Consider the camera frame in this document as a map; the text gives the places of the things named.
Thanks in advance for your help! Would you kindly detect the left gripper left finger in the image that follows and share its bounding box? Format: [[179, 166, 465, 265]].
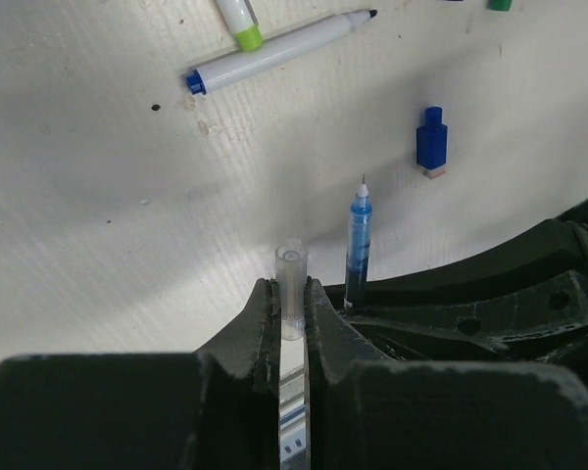
[[0, 279, 280, 469]]

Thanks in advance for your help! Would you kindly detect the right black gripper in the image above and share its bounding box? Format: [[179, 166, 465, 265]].
[[343, 199, 588, 377]]

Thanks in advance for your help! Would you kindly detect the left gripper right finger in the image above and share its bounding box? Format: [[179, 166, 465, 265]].
[[305, 279, 588, 469]]

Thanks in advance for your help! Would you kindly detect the white pen blue tip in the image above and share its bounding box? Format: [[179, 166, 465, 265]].
[[183, 9, 378, 95]]

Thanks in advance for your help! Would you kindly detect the white pen clear cap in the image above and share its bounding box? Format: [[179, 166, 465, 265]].
[[216, 0, 264, 52]]

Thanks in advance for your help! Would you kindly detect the blue white pen cap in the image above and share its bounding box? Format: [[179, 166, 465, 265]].
[[416, 107, 448, 179]]

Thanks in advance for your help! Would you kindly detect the slotted cable duct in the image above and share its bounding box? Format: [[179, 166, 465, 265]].
[[279, 367, 308, 469]]

